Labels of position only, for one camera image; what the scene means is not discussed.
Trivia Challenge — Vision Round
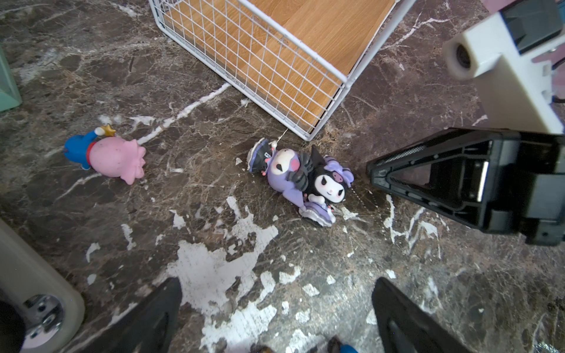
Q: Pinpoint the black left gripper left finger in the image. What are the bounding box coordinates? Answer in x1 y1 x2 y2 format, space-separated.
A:
82 277 182 352

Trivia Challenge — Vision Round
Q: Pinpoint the blue Doraemon figurine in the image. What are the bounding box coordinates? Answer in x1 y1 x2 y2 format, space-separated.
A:
327 336 358 353

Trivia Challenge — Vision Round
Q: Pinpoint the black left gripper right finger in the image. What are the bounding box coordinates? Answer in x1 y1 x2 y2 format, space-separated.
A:
372 277 470 353

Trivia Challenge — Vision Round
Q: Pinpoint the purple hood Doraemon figurine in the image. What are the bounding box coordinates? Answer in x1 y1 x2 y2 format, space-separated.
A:
250 344 275 353

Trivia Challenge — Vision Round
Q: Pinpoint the large purple Kuromi doll figurine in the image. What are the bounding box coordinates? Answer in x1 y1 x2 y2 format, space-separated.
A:
247 138 313 210

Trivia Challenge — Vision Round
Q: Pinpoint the white wire wooden shelf rack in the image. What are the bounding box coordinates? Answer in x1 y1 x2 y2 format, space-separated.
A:
150 0 413 141

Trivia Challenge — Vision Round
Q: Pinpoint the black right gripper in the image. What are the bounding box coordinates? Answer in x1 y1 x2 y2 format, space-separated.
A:
366 128 564 247

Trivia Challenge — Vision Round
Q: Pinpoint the beige black stapler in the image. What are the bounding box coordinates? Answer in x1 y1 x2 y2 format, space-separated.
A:
1 222 85 352

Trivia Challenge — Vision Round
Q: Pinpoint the mint green file organizer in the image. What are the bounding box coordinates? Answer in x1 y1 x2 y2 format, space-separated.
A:
0 49 22 112

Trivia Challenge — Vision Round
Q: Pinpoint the pink octopus blue hat figurine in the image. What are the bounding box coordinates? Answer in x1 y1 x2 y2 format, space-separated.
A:
63 125 147 185

